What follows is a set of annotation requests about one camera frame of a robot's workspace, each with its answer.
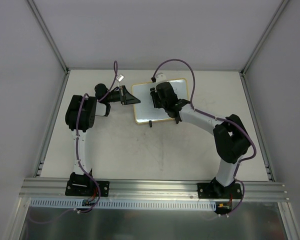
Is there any yellow framed whiteboard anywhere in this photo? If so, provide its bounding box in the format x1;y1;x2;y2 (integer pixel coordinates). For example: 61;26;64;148
131;78;189;124

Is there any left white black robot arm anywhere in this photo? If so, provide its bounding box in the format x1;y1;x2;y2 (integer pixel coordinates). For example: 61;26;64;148
65;83;142;195

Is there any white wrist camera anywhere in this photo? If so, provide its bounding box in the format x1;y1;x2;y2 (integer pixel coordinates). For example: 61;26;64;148
152;72;167;83

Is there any aluminium mounting rail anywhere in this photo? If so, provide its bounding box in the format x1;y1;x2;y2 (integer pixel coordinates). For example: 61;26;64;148
18;177;290;202

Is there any white slotted cable duct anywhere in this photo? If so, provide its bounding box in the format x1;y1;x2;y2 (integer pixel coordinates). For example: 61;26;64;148
29;198;217;211

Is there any right aluminium frame post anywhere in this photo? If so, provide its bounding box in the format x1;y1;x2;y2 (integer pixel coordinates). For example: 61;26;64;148
240;0;290;76

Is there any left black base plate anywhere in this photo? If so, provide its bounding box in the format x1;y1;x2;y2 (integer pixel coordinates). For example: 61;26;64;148
65;172;110;197

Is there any aluminium frame post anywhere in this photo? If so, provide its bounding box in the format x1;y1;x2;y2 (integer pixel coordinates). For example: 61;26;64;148
25;0;69;74
240;0;290;76

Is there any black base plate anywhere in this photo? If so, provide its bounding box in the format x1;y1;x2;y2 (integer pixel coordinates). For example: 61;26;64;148
196;178;243;200
65;172;110;197

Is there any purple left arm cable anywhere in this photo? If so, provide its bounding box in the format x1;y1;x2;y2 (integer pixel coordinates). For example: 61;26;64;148
27;60;123;224

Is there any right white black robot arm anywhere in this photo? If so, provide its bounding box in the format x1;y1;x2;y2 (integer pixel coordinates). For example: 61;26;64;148
150;82;252;198

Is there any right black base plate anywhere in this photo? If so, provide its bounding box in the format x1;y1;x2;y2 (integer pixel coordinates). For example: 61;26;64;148
196;178;243;200

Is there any left aluminium frame post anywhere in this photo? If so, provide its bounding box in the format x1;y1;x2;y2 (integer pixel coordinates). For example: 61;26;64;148
25;0;69;74

